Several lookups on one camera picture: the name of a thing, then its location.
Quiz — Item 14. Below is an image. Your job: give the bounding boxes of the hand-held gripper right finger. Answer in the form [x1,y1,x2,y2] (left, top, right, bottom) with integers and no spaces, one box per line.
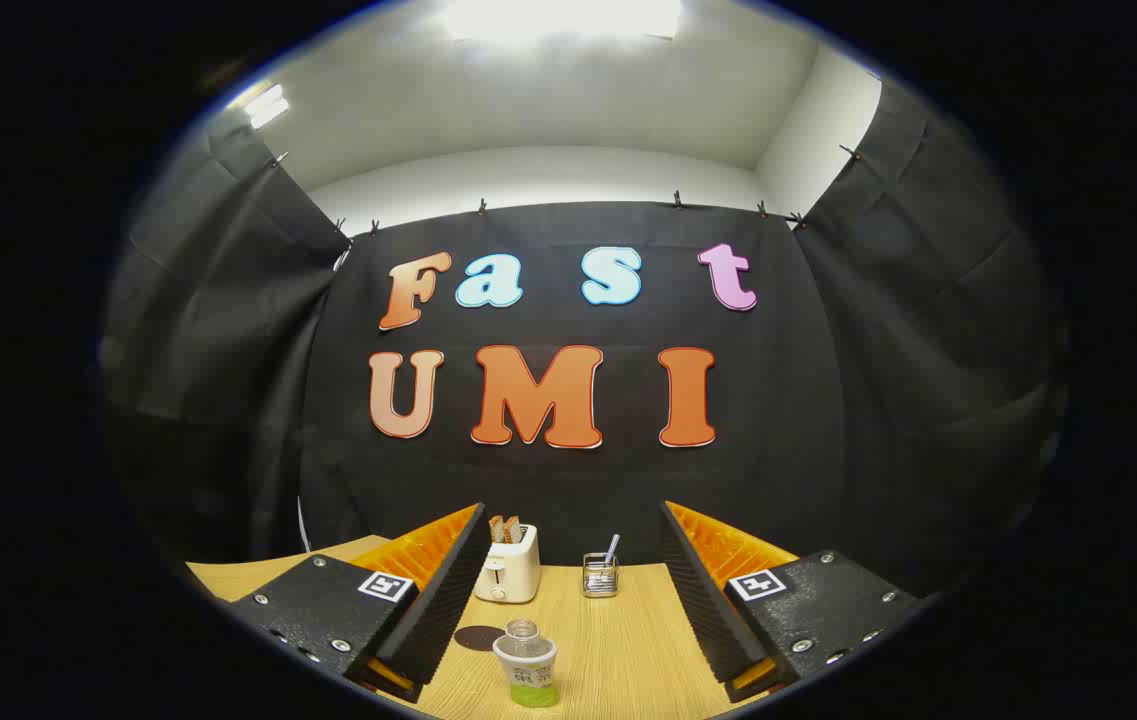
[658,500,929,704]

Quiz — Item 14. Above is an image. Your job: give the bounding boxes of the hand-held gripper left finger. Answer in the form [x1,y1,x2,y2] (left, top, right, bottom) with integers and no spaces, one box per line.
[228,502,491,704]

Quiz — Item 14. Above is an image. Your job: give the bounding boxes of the clear juice bottle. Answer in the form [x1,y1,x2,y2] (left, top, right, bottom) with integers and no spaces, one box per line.
[493,619,559,709]

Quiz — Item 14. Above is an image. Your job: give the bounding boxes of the white toaster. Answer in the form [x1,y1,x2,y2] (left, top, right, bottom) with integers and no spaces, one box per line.
[474,524,541,604]

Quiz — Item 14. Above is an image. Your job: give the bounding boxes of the wooden table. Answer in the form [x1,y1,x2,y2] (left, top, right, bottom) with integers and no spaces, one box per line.
[186,535,799,720]

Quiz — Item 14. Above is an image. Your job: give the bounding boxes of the black backdrop cloth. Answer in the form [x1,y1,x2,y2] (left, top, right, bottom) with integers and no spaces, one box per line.
[98,80,1069,601]

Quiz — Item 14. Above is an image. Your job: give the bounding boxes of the small ceiling light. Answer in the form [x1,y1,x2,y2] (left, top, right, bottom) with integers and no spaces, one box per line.
[246,84,291,129]

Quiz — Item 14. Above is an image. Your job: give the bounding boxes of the large ceiling light panel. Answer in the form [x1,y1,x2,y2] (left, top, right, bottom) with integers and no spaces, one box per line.
[443,0,684,43]

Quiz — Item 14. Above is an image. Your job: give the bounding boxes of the metal wire holder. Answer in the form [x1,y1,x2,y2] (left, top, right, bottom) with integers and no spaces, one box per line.
[583,553,620,599]

